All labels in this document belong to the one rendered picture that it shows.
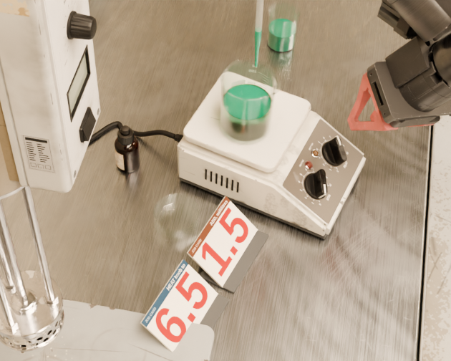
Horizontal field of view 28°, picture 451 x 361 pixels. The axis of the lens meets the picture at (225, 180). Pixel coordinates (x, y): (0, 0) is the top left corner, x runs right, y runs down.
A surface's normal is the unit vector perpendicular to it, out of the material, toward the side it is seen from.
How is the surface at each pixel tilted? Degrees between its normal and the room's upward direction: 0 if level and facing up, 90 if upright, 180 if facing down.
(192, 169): 90
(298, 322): 0
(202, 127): 0
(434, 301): 0
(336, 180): 30
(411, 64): 71
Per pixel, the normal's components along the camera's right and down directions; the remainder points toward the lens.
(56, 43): 0.98, 0.17
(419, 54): -0.83, 0.11
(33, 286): 0.04, -0.62
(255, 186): -0.44, 0.70
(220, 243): 0.59, -0.22
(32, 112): -0.18, 0.77
